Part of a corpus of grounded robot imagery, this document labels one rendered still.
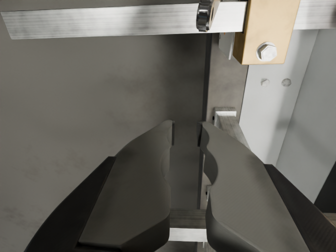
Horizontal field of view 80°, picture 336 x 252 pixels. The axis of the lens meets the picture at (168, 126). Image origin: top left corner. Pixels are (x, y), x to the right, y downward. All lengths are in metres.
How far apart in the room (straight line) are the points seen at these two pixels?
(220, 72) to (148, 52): 0.75
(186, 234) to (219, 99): 0.28
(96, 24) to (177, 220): 0.27
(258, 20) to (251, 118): 0.38
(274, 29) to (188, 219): 0.25
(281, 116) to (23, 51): 1.30
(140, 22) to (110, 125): 1.17
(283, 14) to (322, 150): 0.34
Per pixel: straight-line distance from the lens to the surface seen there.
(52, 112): 1.51
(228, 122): 0.42
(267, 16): 0.26
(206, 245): 0.81
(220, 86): 0.45
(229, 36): 0.34
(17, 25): 0.32
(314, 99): 0.56
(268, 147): 0.67
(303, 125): 0.59
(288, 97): 0.61
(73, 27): 0.29
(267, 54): 0.26
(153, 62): 1.16
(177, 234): 0.31
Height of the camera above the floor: 1.12
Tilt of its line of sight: 58 degrees down
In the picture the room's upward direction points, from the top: 174 degrees counter-clockwise
